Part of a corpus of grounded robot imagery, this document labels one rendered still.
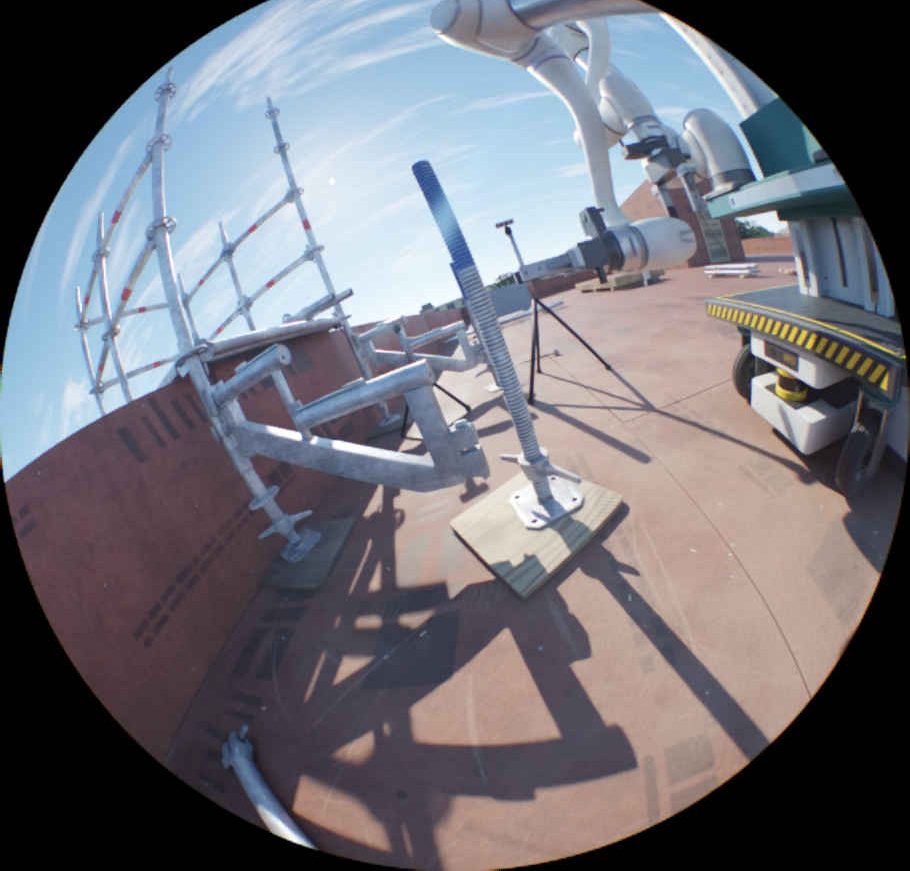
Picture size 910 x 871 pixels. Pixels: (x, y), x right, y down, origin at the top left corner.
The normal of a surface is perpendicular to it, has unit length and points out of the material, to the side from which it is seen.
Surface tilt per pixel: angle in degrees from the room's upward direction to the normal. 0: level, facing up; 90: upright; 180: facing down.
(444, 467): 90
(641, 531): 0
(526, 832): 0
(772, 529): 0
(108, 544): 90
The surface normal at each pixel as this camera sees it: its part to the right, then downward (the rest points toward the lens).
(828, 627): -0.36, -0.88
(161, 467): 0.93, -0.30
